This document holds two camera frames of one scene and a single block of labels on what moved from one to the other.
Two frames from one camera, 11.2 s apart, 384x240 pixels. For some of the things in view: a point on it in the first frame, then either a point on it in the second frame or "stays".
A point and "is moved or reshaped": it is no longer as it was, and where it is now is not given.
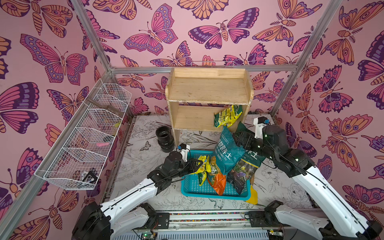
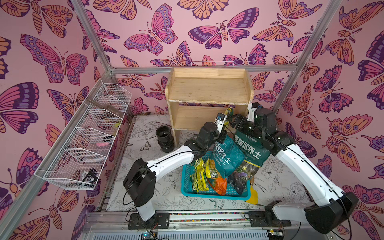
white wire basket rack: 77,159 stays
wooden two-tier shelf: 194,95 stays
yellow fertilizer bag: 226,117 is moved or reshaped
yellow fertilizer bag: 205,168 is moved or reshaped
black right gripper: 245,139 to 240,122
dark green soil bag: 245,170 stays
